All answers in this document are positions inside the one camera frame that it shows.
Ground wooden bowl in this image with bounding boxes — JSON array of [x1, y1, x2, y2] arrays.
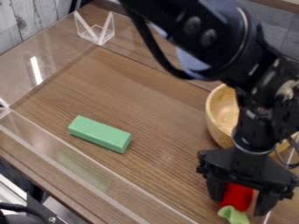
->
[[205, 83, 299, 152]]

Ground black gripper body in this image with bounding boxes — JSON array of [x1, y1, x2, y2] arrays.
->
[[197, 147, 299, 200]]

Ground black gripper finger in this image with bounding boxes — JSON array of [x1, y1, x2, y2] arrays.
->
[[205, 172, 227, 203], [254, 190, 282, 217]]

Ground black table clamp mount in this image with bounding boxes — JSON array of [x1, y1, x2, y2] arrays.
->
[[0, 192, 70, 224]]

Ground red plush strawberry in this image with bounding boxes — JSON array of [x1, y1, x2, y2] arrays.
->
[[218, 183, 254, 224]]

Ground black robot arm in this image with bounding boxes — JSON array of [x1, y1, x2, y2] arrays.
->
[[119, 0, 299, 216]]

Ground green rectangular block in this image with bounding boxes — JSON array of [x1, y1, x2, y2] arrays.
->
[[68, 115, 132, 154]]

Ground black cable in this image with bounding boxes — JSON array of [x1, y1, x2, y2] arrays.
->
[[0, 202, 30, 215]]

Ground clear acrylic tray walls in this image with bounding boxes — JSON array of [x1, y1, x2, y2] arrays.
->
[[0, 10, 299, 224]]

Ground clear acrylic corner bracket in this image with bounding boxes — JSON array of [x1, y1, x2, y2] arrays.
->
[[74, 11, 115, 46]]

